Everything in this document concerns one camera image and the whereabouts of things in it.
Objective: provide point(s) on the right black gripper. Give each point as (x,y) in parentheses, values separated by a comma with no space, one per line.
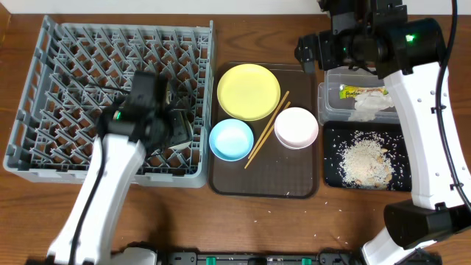
(324,42)

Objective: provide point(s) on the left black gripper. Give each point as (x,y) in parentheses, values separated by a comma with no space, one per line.
(176,127)

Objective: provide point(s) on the yellow green snack wrapper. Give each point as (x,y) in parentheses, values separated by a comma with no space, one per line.
(350,91)

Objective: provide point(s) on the white napkin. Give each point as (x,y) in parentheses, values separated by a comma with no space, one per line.
(368,104)

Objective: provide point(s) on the light blue bowl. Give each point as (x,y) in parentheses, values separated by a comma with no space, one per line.
(231,140)

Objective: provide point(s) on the yellow round plate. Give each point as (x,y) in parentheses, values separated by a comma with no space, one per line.
(248,92)

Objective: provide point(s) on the white paper cup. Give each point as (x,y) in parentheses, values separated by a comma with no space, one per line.
(176,112)

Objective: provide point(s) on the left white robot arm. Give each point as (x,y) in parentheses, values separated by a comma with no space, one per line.
(87,235)

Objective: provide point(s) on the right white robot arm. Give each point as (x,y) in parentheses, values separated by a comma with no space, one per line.
(411,58)

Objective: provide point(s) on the clear plastic waste bin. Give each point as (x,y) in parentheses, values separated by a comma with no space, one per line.
(332,108)

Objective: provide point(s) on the grey plastic dish rack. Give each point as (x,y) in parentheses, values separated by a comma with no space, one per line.
(77,70)

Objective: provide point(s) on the upper wooden chopstick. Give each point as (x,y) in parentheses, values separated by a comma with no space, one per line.
(269,124)

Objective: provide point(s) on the wooden chopstick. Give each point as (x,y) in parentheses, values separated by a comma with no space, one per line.
(259,146)
(269,124)

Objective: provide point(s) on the black plastic tray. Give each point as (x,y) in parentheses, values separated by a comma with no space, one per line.
(331,165)

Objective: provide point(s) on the lower wooden chopstick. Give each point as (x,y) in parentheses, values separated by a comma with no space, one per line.
(259,146)

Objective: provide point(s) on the spilled rice pile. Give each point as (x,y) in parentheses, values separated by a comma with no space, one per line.
(364,162)

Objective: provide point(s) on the brown serving tray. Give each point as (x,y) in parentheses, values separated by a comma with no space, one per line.
(276,171)

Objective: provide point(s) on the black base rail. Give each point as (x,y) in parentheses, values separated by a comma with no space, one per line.
(257,258)

